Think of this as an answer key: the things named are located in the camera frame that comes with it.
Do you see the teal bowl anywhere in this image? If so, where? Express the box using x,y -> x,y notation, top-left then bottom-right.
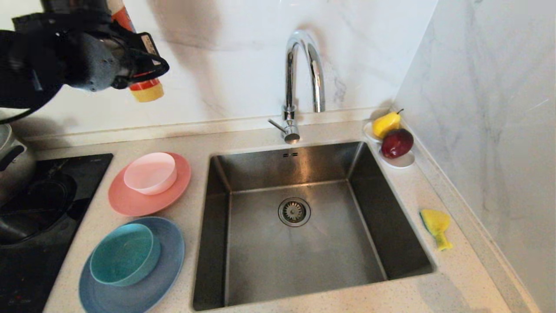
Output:
89,223 -> 161,286

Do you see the light pink bowl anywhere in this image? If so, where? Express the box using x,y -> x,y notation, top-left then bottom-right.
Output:
124,152 -> 178,195

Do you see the small white dish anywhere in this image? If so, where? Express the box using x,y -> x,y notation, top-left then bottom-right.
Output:
363,121 -> 384,143
379,147 -> 416,169

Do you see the salmon pink plate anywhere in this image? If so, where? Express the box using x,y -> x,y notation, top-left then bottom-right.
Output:
108,152 -> 192,217

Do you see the yellow pear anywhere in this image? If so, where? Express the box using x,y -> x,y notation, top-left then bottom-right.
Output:
373,109 -> 404,139

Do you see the yellow-capped orange dish soap bottle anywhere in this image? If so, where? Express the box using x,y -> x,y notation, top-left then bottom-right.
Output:
106,0 -> 165,103

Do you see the chrome gooseneck faucet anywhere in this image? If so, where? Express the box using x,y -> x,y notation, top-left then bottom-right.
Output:
268,30 -> 326,144

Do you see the black frying pan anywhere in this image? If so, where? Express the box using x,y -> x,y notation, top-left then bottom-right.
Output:
0,174 -> 78,246

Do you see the yellow sponge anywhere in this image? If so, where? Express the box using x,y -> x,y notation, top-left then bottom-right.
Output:
420,209 -> 453,251

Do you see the stainless steel sink basin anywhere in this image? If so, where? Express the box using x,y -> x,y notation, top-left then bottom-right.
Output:
192,140 -> 436,311

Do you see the dark red apple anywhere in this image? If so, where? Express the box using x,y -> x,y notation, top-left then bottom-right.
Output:
381,128 -> 414,159

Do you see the round metal drain strainer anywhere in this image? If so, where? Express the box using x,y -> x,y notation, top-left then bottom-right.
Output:
278,197 -> 311,227

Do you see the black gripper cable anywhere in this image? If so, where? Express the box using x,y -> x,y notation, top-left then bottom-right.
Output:
130,43 -> 171,83

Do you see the blue plate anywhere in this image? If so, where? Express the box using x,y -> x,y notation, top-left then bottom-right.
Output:
79,216 -> 185,313

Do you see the black induction cooktop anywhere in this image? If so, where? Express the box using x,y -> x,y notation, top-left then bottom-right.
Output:
0,153 -> 114,313

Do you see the steel cooking pot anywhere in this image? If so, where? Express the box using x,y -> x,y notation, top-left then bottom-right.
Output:
0,124 -> 36,207

